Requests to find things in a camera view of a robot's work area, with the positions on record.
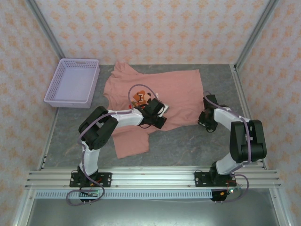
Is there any grey metal sheet panel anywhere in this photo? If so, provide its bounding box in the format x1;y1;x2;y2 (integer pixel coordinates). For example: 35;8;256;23
25;197;282;226

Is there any aluminium mounting rail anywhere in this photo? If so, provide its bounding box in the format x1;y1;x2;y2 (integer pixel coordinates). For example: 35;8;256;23
25;167;282;189

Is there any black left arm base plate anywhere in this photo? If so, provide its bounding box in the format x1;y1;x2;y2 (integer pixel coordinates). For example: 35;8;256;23
69;172;112;188

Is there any pink printed t-shirt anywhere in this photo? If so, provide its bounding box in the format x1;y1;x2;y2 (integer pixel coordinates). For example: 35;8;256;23
103;61;205;160

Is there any aluminium table side rail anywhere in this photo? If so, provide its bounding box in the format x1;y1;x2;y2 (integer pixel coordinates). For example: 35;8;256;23
231;65;269;170
37;107;60;170

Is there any grey slotted cable duct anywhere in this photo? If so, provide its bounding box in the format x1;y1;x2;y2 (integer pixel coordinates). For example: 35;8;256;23
35;190;214;200

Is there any short aluminium frame strut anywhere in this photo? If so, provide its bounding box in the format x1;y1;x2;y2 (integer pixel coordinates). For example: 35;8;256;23
13;188;36;226
269;188;292;226

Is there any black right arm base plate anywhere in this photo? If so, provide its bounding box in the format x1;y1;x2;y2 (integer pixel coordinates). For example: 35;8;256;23
194;171;237;188

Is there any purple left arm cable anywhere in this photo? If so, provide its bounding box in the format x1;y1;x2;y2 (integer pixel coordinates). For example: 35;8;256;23
66;83;158;206

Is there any aluminium frame post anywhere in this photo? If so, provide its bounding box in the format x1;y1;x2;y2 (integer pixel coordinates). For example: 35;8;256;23
24;0;71;72
233;0;281;73

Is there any small circuit board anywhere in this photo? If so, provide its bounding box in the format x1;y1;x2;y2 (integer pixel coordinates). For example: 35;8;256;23
81;189;99;197
220;187;242;197

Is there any lilac plastic basket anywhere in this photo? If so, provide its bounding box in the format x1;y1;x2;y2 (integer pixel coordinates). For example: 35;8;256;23
44;58;100;109

